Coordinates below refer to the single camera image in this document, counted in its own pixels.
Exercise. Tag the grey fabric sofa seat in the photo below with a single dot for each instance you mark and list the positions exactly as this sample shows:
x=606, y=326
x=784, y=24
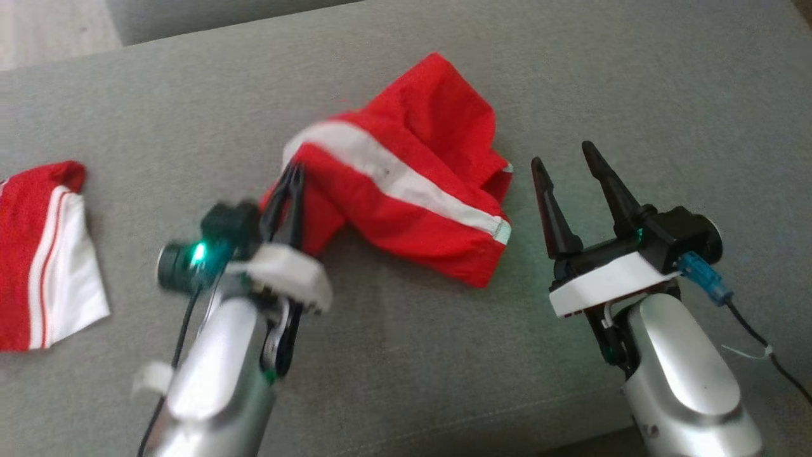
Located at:
x=406, y=368

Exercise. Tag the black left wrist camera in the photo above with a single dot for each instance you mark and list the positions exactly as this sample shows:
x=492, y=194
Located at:
x=228, y=222

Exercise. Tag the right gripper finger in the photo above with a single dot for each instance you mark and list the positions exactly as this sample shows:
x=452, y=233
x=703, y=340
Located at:
x=555, y=219
x=618, y=203

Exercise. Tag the grey fabric sofa cushion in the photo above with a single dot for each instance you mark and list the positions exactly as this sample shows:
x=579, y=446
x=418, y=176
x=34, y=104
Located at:
x=190, y=16

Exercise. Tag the red garment white side panel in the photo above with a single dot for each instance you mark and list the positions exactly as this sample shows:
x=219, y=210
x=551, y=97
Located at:
x=25, y=254

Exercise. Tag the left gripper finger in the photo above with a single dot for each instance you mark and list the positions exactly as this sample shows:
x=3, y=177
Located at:
x=278, y=206
x=295, y=212

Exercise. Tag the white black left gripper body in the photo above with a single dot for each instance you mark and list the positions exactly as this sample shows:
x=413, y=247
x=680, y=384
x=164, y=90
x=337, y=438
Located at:
x=285, y=273

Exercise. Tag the red garment wide white stripe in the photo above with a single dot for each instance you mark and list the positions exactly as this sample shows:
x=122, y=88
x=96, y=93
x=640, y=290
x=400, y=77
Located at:
x=412, y=127

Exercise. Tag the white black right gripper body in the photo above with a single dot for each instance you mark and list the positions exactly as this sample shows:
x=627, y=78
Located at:
x=602, y=285

